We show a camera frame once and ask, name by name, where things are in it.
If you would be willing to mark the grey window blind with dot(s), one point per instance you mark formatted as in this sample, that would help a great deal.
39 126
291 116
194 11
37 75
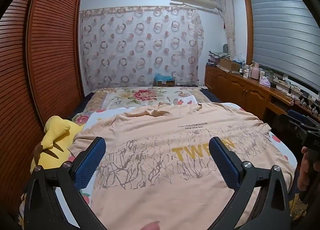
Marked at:
287 32

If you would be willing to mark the pink thermos jug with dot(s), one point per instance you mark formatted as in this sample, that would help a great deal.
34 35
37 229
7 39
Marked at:
255 71

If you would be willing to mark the beige printed t-shirt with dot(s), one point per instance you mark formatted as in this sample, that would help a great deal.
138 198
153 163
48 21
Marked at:
160 170

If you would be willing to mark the open flat cardboard box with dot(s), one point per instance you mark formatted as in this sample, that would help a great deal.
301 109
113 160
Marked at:
228 65

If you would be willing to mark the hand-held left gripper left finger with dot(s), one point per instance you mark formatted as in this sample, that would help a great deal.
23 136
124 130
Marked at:
87 162

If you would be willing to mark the pink tissue pack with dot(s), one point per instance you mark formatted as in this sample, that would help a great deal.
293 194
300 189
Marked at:
264 80

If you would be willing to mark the brown slatted wooden wardrobe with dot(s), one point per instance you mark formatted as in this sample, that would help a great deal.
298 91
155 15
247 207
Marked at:
50 45

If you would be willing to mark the floral blanket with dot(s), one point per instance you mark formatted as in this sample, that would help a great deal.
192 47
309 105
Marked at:
140 95

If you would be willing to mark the black flat box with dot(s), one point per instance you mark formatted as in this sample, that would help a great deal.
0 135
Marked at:
186 85

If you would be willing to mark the person's right hand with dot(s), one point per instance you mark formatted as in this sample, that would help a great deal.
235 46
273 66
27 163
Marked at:
303 170

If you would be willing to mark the person's left hand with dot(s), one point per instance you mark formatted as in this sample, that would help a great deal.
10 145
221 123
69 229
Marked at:
151 226

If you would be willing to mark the long wooden cabinet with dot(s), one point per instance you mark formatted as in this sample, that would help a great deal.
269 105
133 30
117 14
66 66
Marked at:
240 87

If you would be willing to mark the blue plastic bag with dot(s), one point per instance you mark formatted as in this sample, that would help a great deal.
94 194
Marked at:
163 77

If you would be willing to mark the yellow plush toy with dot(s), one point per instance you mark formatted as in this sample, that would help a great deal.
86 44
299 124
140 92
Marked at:
53 132

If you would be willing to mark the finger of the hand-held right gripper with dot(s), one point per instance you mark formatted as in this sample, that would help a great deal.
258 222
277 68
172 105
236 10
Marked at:
293 113
292 123

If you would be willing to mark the small cardboard box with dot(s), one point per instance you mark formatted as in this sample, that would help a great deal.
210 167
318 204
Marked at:
165 83

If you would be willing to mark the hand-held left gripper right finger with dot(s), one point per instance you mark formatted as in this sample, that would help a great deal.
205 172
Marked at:
225 162

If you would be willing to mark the tied cream window curtain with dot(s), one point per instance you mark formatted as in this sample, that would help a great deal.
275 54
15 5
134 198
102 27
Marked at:
228 20

